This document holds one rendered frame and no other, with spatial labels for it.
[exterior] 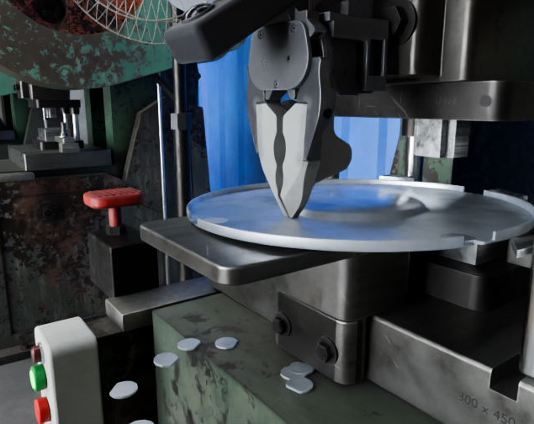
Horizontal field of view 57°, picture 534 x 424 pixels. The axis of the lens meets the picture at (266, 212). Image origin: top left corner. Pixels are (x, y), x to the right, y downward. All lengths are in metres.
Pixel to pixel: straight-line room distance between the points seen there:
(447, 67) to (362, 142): 1.72
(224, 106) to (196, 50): 2.70
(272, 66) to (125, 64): 1.36
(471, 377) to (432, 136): 0.24
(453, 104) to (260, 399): 0.28
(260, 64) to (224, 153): 2.65
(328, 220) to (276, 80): 0.11
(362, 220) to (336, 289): 0.06
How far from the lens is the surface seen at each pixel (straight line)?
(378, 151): 2.05
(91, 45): 1.69
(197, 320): 0.54
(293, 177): 0.37
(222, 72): 3.03
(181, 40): 0.34
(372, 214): 0.38
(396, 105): 0.47
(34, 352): 0.60
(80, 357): 0.58
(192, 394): 0.53
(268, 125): 0.39
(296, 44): 0.36
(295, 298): 0.44
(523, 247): 0.34
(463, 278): 0.45
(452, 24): 0.43
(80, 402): 0.60
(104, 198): 0.64
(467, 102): 0.43
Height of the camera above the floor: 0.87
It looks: 12 degrees down
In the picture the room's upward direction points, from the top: straight up
